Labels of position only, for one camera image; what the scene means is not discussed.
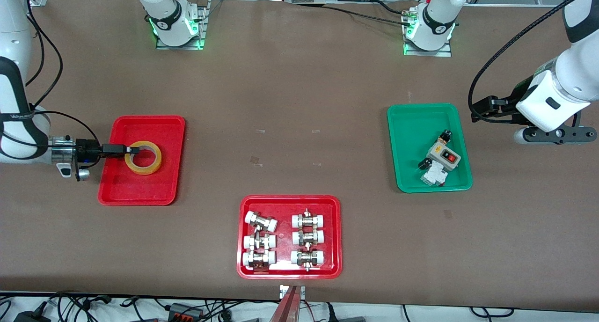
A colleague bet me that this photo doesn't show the yellow clear tape roll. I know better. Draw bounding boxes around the yellow clear tape roll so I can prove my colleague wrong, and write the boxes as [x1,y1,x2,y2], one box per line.
[124,140,163,176]

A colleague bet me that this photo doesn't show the black power adapter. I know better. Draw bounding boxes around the black power adapter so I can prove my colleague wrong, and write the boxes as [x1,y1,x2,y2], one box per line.
[14,310,50,322]

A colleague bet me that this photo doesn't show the white circuit breaker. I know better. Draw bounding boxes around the white circuit breaker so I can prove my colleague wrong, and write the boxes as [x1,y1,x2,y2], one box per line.
[420,164,447,187]

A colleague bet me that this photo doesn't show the metal pipe fitting white caps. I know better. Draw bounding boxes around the metal pipe fitting white caps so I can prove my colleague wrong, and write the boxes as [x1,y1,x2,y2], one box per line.
[242,250,277,270]
[290,248,325,271]
[291,209,326,229]
[245,211,278,233]
[292,229,325,246]
[243,234,277,251]

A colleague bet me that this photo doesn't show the thin black table cable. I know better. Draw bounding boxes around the thin black table cable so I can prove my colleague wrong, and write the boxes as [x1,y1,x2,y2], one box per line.
[323,5,407,26]

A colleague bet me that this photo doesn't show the black looped floor cable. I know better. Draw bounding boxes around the black looped floor cable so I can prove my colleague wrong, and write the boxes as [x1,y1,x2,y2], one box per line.
[470,306,515,319]

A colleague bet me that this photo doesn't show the black box orange connectors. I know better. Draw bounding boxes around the black box orange connectors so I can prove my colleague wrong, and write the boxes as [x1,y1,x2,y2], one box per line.
[168,302,205,322]

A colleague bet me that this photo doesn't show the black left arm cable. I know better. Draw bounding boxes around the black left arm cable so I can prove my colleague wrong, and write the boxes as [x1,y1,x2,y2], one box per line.
[468,0,599,124]

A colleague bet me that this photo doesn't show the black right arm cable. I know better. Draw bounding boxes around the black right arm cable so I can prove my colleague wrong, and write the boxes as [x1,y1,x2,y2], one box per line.
[23,0,102,147]

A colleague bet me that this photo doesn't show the grey switch box red button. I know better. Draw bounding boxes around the grey switch box red button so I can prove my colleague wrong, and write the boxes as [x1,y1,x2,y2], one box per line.
[427,141,461,172]

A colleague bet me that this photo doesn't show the green plastic tray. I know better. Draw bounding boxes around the green plastic tray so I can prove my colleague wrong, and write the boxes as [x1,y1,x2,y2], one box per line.
[387,103,473,193]

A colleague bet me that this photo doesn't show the small silver bracket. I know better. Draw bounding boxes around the small silver bracket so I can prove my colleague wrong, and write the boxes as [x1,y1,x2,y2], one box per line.
[279,285,306,300]

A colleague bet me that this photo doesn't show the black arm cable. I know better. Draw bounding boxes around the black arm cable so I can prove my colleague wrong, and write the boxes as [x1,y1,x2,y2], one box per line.
[468,0,599,124]
[23,0,102,147]

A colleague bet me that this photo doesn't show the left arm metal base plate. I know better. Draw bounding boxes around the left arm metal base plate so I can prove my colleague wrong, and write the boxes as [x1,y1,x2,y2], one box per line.
[403,6,453,58]

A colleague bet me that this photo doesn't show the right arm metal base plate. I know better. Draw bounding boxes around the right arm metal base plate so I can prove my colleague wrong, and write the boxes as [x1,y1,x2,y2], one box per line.
[156,0,207,51]

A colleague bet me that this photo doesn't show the thick black table cable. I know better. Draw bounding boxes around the thick black table cable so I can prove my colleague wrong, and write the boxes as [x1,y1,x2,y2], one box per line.
[372,0,411,15]

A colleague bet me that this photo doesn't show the red metal bar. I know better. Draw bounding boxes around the red metal bar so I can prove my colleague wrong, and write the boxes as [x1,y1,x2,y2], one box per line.
[269,285,301,322]

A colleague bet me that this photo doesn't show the empty red plastic tray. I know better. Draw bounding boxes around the empty red plastic tray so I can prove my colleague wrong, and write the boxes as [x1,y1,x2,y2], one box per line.
[97,115,186,206]

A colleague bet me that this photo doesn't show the red tray holding fittings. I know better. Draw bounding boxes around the red tray holding fittings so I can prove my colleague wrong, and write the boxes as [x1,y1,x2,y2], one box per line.
[236,195,343,279]

